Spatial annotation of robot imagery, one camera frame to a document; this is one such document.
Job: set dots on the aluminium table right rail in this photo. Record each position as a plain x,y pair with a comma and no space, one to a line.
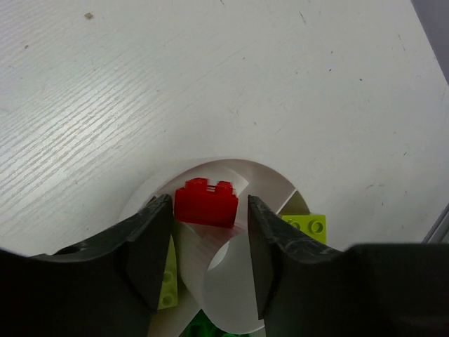
440,229

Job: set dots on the dark green lego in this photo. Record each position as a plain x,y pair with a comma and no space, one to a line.
201,326

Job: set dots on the red curved lego with green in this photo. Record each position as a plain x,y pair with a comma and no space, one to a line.
200,203

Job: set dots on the lime green lego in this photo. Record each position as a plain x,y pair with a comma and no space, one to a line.
314,225

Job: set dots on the white round divided container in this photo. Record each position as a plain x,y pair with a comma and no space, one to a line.
214,265

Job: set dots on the pale green curved lego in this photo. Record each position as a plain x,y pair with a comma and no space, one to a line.
169,291

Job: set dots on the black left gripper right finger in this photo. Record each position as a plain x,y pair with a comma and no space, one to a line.
305,288

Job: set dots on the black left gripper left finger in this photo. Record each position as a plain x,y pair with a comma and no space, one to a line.
106,285

